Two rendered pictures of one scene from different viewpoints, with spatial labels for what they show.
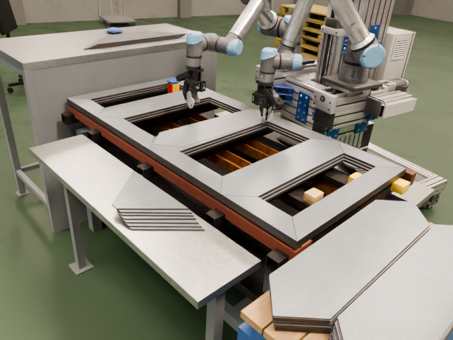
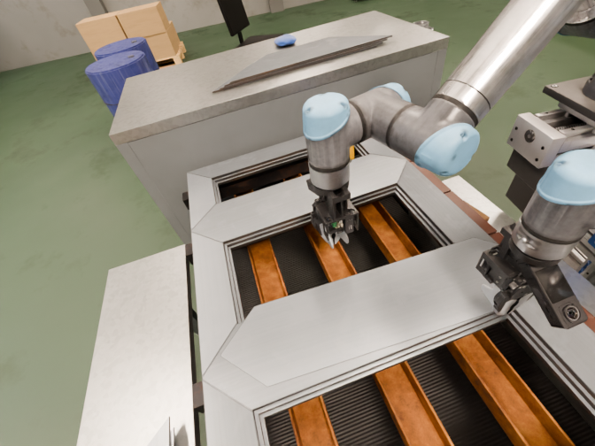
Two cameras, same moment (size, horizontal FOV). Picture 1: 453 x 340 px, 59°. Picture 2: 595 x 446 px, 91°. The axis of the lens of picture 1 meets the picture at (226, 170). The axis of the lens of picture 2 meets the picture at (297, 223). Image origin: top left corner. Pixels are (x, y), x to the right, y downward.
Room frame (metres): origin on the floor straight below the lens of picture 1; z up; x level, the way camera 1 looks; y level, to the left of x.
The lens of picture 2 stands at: (1.49, -0.02, 1.47)
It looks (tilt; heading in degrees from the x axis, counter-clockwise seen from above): 46 degrees down; 37
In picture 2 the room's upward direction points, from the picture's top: 13 degrees counter-clockwise
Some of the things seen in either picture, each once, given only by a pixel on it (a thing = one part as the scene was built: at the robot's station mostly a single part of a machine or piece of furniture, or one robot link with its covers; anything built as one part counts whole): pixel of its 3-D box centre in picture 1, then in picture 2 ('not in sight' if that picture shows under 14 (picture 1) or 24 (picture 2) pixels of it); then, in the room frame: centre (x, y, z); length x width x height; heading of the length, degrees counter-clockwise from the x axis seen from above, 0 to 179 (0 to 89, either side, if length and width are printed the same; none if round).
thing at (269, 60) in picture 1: (269, 61); (573, 196); (1.90, -0.17, 1.15); 0.09 x 0.08 x 0.11; 96
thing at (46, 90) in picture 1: (139, 131); (307, 192); (2.43, 0.59, 0.50); 1.30 x 0.04 x 1.01; 135
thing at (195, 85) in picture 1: (194, 79); (333, 203); (1.89, 0.18, 1.05); 0.09 x 0.08 x 0.12; 46
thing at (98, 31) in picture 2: not in sight; (136, 39); (5.12, 5.17, 0.42); 1.36 x 0.97 x 0.84; 124
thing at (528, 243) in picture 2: (266, 77); (542, 235); (1.90, -0.16, 1.07); 0.08 x 0.08 x 0.05
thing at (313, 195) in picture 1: (313, 196); not in sight; (1.31, -0.34, 0.79); 0.06 x 0.05 x 0.04; 135
